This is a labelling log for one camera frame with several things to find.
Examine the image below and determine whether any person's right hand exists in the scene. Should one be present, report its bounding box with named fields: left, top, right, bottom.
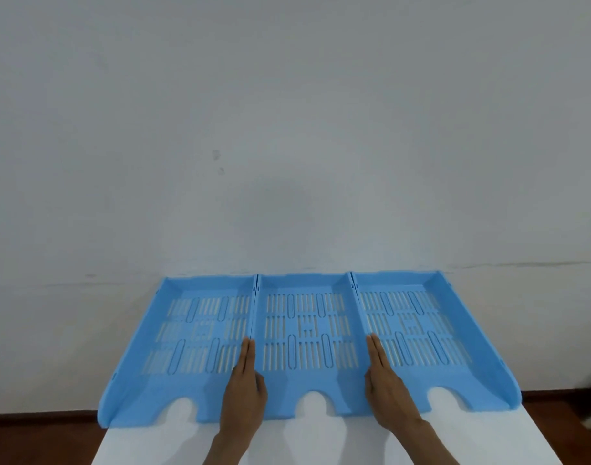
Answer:
left=364, top=334, right=423, bottom=432

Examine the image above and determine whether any person's left forearm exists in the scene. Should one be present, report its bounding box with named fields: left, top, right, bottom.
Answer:
left=202, top=431, right=251, bottom=465

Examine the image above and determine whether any blue plastic document tray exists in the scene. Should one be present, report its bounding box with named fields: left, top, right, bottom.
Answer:
left=97, top=275, right=259, bottom=429
left=250, top=273, right=370, bottom=421
left=349, top=270, right=523, bottom=415

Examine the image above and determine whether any person's right forearm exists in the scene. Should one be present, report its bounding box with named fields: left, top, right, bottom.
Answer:
left=396, top=416, right=459, bottom=465

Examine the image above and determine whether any person's left hand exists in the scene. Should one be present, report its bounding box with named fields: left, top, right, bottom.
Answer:
left=219, top=337, right=268, bottom=439

